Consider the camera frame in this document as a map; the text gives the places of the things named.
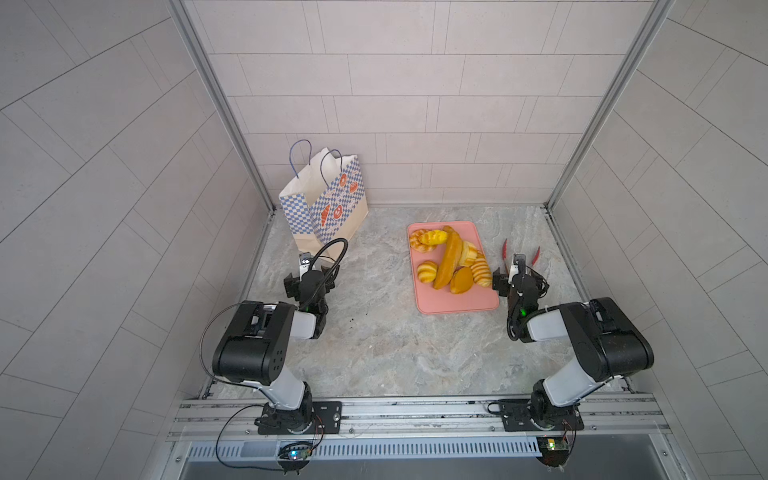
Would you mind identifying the red metal tongs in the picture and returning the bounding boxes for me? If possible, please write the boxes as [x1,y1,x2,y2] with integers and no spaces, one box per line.
[502,240,541,273]

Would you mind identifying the striped long bread roll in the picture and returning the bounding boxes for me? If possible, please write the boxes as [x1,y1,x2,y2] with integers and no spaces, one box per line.
[470,255,493,288]

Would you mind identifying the brown oval bread roll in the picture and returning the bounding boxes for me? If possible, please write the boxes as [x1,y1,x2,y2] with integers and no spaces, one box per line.
[450,267,474,295]

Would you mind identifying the long yellow baguette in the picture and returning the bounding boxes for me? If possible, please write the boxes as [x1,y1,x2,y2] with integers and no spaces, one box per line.
[433,226,463,290]

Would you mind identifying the blue checkered paper bag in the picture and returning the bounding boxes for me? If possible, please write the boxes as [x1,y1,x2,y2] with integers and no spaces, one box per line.
[279,148,368,254]

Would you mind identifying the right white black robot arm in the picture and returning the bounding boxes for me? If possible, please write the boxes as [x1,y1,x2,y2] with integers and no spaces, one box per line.
[487,268,654,432]

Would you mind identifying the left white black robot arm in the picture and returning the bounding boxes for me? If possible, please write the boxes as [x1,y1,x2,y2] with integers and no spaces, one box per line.
[211,268,338,435]

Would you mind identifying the twisted yellow pretzel bread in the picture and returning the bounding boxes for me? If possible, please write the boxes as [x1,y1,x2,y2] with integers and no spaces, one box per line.
[409,229,449,253]

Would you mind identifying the pink plastic tray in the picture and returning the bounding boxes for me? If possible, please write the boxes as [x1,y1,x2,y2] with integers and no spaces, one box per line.
[407,220,499,315]

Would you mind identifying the small striped round bun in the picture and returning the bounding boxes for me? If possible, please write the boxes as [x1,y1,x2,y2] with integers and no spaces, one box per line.
[416,260,438,284]

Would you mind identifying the right green circuit board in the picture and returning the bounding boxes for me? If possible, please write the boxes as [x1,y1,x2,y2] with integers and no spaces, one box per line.
[536,437,571,468]

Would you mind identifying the green circuit board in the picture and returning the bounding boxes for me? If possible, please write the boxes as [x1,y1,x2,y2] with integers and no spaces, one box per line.
[536,437,571,468]
[277,441,314,462]

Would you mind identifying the left green circuit board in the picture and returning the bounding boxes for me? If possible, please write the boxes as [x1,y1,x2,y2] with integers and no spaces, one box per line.
[277,441,314,462]

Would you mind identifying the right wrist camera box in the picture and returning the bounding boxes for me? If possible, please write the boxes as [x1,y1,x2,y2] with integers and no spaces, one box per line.
[509,253,527,284]

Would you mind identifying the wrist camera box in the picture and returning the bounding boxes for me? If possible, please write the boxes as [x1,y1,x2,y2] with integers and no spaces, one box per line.
[509,253,527,284]
[299,252,314,277]

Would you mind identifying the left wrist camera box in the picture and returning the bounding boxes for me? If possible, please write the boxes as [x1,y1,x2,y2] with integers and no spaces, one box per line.
[299,252,314,277]

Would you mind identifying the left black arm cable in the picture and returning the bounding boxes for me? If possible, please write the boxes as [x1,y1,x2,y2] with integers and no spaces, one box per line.
[199,237,350,473]

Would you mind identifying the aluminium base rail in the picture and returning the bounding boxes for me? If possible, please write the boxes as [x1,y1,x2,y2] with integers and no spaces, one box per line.
[166,393,671,463]

